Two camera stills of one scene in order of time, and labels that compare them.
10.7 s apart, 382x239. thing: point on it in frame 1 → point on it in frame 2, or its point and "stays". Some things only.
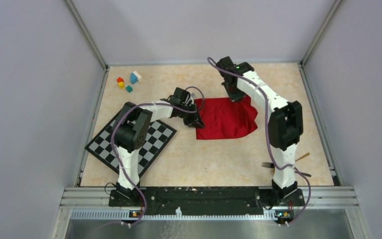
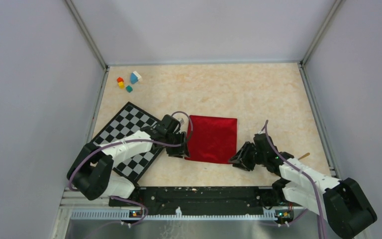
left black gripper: [194, 121] → [177, 152]
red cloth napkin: [223, 118] → [214, 139]
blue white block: [135, 77] stays
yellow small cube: [121, 85] stays
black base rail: [203, 201] stays
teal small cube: [129, 88] stays
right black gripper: [234, 97] → [240, 159]
